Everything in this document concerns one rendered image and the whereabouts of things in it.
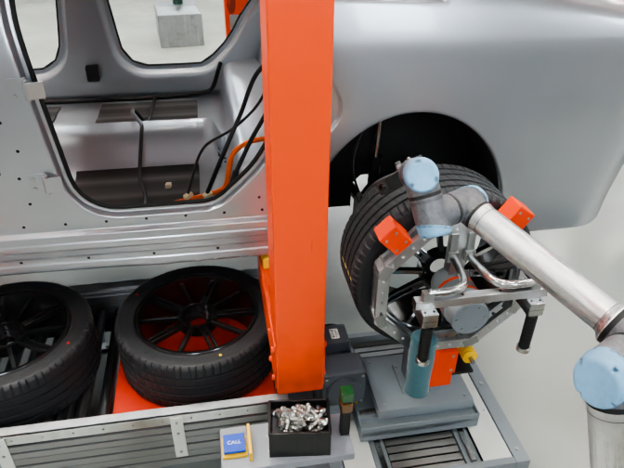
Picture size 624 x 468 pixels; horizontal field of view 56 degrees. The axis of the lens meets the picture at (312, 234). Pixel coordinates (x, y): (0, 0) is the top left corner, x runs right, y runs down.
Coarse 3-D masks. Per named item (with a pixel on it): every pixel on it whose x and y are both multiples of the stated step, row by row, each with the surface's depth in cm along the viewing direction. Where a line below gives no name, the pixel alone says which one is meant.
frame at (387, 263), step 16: (416, 240) 184; (384, 256) 191; (400, 256) 187; (384, 272) 189; (512, 272) 205; (384, 288) 192; (384, 304) 196; (496, 304) 212; (512, 304) 207; (384, 320) 200; (496, 320) 210; (400, 336) 206; (448, 336) 216; (464, 336) 213; (480, 336) 213
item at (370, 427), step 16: (368, 400) 248; (368, 416) 239; (400, 416) 241; (416, 416) 242; (432, 416) 242; (448, 416) 242; (464, 416) 240; (368, 432) 234; (384, 432) 236; (400, 432) 238; (416, 432) 240
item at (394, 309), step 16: (480, 240) 229; (416, 256) 201; (432, 256) 204; (480, 256) 228; (400, 272) 204; (416, 272) 205; (432, 272) 212; (496, 272) 213; (400, 288) 209; (416, 288) 209; (480, 288) 222; (400, 304) 225; (400, 320) 214; (416, 320) 219
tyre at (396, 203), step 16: (448, 176) 197; (464, 176) 199; (480, 176) 206; (400, 192) 196; (496, 192) 198; (368, 208) 202; (384, 208) 195; (400, 208) 190; (496, 208) 193; (352, 224) 208; (368, 224) 198; (400, 224) 190; (352, 240) 204; (368, 240) 193; (352, 256) 202; (368, 256) 195; (352, 272) 201; (368, 272) 198; (352, 288) 203; (368, 288) 202; (368, 304) 206; (368, 320) 211
